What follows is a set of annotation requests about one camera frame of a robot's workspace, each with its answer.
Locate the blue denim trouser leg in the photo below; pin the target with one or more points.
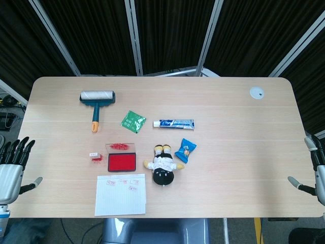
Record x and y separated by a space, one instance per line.
25 231

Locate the blue snack packet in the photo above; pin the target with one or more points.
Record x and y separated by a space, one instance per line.
185 150

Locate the teal lint roller orange tip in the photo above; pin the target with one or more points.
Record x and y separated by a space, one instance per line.
96 111

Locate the blue white toothpaste tube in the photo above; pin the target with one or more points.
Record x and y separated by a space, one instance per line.
175 123

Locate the white table leg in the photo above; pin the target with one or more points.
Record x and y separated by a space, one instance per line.
226 231

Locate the black chair seat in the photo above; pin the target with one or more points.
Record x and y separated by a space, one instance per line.
307 236

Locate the grey partition foot bar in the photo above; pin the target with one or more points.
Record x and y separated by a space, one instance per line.
177 72

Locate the grey partition frame post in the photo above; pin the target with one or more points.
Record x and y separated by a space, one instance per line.
12 92
209 38
134 38
295 50
56 38

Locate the black-haired plush doll white coat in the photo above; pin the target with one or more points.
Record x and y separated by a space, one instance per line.
163 167

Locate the white lined paper sheet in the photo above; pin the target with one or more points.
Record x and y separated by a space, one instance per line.
119 200

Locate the black electronics box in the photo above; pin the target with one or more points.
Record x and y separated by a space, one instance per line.
6 122

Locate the green foil sachet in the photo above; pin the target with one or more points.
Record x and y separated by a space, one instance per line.
130 121

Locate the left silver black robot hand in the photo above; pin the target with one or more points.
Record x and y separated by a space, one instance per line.
10 178

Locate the red white stamp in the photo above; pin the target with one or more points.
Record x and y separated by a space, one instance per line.
94 154

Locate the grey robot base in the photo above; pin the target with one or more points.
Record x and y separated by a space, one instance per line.
152 231

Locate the red ink pad clear lid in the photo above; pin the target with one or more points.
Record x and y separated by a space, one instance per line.
121 162

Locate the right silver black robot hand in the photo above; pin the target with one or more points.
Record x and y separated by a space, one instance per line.
320 178

